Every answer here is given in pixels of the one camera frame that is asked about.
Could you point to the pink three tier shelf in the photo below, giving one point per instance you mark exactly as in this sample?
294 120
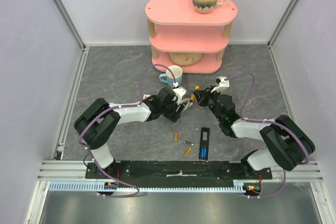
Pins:
175 26

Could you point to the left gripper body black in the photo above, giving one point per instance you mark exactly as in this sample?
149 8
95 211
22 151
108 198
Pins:
172 115

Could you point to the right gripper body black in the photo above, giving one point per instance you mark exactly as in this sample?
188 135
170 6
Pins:
205 98

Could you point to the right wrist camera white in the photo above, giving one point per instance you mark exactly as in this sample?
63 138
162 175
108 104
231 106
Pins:
222 84

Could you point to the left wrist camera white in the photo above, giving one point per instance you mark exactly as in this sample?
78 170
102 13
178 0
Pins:
181 94

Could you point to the orange handled screwdriver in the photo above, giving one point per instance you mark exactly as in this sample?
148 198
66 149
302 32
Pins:
192 98

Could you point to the wide white remote control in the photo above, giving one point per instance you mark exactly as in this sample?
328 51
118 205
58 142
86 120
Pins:
186 103

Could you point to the black remote control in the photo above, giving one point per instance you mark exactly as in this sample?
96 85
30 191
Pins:
204 141

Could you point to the light blue cable duct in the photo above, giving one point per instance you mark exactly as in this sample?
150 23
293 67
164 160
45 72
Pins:
156 187

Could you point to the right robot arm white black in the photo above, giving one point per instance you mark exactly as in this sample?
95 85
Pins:
287 145

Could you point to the aluminium frame post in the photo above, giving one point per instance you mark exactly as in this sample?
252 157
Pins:
69 23
283 20

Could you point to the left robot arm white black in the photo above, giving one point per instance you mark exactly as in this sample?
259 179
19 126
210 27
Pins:
97 123

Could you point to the right aluminium frame post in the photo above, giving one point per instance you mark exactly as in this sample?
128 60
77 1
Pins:
283 20

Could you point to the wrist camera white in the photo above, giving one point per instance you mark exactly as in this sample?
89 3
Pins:
181 94
222 84

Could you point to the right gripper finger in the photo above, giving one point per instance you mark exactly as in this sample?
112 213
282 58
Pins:
198 99
200 93

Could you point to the left aluminium frame post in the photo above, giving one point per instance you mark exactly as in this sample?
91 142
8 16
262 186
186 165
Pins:
69 23

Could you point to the slim white remote control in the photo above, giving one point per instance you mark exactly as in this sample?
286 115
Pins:
146 96

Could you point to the beige patterned plate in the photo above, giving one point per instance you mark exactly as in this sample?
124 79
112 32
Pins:
185 58

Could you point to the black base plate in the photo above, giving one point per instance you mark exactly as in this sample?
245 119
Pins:
139 172

